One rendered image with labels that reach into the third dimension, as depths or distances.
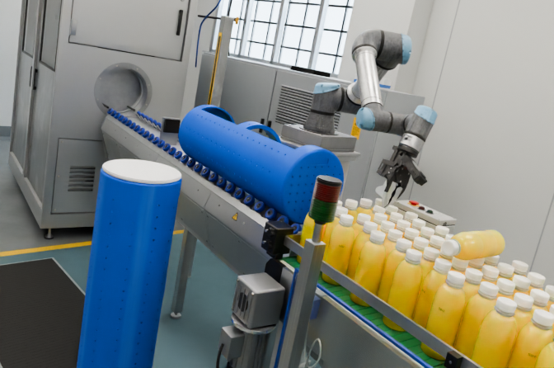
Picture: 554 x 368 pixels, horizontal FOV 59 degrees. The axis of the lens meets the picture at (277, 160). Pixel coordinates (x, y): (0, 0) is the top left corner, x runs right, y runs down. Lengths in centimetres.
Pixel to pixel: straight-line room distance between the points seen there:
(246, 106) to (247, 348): 302
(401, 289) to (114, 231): 98
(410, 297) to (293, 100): 278
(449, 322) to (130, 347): 117
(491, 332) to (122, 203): 117
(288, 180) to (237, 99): 279
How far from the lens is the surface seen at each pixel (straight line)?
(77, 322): 260
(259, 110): 419
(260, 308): 149
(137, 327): 194
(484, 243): 137
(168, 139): 284
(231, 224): 197
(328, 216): 117
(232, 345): 154
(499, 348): 120
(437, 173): 460
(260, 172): 179
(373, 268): 138
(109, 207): 177
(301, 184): 172
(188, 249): 277
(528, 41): 440
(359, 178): 349
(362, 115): 171
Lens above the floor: 151
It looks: 11 degrees down
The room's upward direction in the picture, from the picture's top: 11 degrees clockwise
